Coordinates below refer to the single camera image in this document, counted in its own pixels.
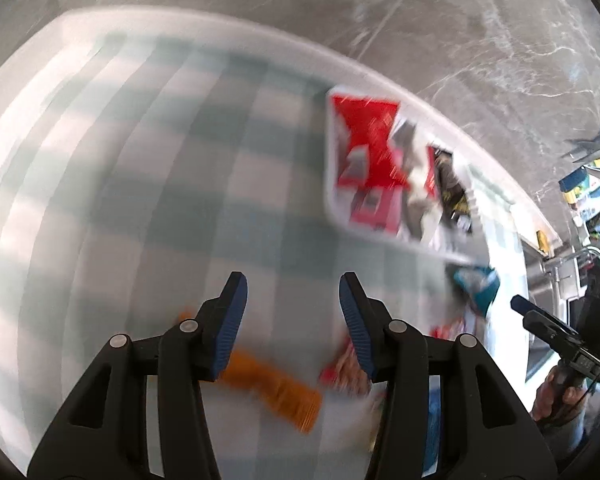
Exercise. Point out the white snack packet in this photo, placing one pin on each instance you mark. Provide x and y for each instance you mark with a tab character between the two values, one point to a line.
415	200

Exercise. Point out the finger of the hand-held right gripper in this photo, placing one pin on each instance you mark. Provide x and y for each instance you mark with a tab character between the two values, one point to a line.
522	306

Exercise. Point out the blue yellow box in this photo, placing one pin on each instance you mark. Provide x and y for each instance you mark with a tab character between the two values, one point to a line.
572	182

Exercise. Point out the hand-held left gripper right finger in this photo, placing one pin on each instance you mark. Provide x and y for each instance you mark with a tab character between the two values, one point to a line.
355	320

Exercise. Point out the person's right hand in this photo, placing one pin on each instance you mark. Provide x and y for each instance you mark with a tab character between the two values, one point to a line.
547	395

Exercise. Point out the black snack packet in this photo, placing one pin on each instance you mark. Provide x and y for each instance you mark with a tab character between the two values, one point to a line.
450	185

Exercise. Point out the teal snack packet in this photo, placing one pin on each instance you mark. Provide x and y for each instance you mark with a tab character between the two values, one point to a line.
477	285

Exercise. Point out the small red snack packet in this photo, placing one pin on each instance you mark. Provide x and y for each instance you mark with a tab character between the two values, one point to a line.
375	210

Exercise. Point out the green white checked tablecloth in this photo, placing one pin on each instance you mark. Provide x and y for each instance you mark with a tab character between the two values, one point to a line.
130	185

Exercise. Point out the red strawberry print snack packet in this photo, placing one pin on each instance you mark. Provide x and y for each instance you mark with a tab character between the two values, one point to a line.
345	367

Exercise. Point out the person's right forearm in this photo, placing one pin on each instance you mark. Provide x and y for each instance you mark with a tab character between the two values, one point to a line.
567	440

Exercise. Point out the white plastic tray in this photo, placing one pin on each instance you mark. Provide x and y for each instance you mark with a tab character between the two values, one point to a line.
440	245

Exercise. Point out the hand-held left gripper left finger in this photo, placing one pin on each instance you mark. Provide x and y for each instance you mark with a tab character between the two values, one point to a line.
230	320

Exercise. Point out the orange snack packet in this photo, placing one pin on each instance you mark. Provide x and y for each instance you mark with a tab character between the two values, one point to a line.
280	390

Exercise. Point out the steel sink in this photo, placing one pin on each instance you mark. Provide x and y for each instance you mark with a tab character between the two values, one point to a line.
545	310

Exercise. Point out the metal faucet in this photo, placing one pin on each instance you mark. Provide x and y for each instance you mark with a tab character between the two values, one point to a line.
575	260

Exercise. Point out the blue cake packet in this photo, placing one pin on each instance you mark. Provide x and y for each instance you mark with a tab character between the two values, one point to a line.
434	425

